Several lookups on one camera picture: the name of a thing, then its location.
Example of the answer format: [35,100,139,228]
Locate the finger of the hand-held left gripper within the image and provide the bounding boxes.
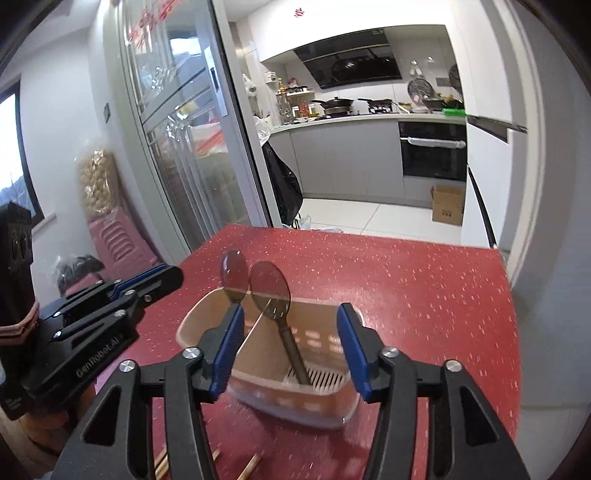
[60,264,184,308]
[39,292,154,343]

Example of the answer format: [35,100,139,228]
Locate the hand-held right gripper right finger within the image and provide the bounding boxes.
[336,302,532,480]

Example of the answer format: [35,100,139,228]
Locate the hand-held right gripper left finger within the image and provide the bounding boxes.
[53,305,245,480]

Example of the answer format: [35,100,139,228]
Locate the beige plastic utensil holder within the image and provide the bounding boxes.
[178,288,363,431]

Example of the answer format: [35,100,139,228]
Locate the brown translucent spoon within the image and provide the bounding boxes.
[220,250,251,305]
[248,261,312,386]

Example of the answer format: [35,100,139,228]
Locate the stack of pink stools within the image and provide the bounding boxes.
[88,215,160,280]

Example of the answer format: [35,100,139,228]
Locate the clear bag of nuts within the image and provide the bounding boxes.
[75,148,122,217]

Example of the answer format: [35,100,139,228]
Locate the glass door cabinet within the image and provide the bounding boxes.
[117,0,273,254]

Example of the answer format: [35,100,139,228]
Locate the clear plastic bag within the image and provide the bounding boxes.
[291,215,345,233]

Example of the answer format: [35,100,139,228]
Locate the black trash bag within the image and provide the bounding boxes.
[261,141,304,227]

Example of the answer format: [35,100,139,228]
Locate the cardboard box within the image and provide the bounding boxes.
[430,185,465,227]

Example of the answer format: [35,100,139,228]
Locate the white plastic bag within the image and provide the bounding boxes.
[253,115,273,144]

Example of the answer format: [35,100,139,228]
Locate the dark framed window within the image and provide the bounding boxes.
[0,85,44,222]

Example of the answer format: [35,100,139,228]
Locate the grey kitchen cabinets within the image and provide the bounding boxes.
[270,115,467,201]

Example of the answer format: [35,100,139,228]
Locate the black built-in oven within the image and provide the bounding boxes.
[398,121,468,182]

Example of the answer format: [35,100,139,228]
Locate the seasoning rack with bottles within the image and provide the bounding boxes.
[276,78,319,123]

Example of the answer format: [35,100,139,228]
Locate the black wok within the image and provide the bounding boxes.
[310,96,355,116]

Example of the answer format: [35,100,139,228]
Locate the round metal mesh strainer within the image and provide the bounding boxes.
[407,78,432,104]

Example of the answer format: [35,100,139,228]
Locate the black range hood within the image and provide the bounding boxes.
[293,41,402,90]

